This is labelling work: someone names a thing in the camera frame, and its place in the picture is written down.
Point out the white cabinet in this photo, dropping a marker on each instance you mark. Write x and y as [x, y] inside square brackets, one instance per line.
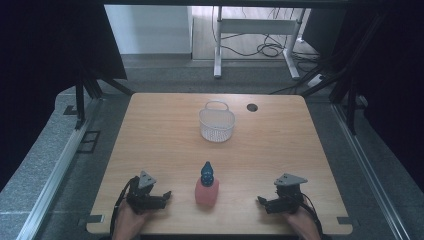
[148, 30]

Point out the white power strip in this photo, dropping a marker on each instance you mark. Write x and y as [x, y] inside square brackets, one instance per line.
[316, 80]

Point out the black curtain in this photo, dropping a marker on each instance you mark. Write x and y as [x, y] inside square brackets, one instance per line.
[393, 83]
[40, 66]

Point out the pink bottle with blue cap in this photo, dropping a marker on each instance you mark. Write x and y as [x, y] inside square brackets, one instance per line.
[207, 186]

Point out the person's right hand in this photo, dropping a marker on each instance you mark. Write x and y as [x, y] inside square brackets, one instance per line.
[303, 223]

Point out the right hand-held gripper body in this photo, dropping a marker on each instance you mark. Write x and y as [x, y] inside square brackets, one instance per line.
[288, 196]

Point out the white plastic mesh basket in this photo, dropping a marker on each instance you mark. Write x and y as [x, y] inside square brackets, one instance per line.
[217, 125]

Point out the black metal stand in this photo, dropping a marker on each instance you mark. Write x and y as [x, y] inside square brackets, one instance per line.
[80, 100]
[350, 100]

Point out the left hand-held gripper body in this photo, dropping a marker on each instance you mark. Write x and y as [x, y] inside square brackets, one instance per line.
[143, 195]

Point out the aluminium rail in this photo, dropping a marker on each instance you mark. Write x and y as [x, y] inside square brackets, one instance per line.
[56, 173]
[370, 173]

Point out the white metal desk frame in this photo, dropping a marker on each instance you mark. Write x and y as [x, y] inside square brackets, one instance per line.
[256, 26]

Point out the person's left hand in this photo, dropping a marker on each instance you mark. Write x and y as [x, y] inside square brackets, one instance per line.
[126, 221]

